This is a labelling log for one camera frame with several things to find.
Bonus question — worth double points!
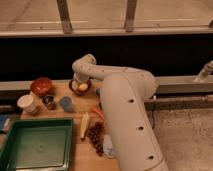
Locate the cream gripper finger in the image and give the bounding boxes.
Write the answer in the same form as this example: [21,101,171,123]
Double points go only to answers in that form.
[71,81,79,91]

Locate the yellow apple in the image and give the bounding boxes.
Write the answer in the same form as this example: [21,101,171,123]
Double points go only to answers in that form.
[78,83,89,91]

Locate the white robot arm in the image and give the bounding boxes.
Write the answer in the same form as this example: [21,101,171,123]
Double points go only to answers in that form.
[72,54,169,171]

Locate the blue plastic cup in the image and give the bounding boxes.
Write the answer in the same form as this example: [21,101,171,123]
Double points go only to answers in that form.
[59,96,72,112]

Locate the small metal cup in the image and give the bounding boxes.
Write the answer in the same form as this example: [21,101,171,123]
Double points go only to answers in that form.
[42,95,55,110]

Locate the white paper cup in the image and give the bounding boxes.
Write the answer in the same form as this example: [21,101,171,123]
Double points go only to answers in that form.
[17,95,38,114]

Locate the purple bowl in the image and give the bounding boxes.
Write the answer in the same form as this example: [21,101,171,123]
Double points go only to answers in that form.
[69,79,92,96]

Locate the red bowl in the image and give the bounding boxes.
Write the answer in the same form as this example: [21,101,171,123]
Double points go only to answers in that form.
[30,77,52,97]

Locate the orange carrot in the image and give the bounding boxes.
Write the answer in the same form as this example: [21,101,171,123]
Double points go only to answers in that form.
[91,107,104,120]

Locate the bunch of red grapes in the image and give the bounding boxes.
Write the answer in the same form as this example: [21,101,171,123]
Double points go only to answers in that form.
[87,122,104,156]

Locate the crumpled blue cloth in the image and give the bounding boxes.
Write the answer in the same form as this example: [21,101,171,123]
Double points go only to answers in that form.
[103,134,116,159]

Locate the green plastic tray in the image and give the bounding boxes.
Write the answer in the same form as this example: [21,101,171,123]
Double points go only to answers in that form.
[0,119,74,171]

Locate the blue object at left edge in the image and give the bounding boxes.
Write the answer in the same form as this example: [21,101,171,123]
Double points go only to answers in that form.
[0,115,10,132]

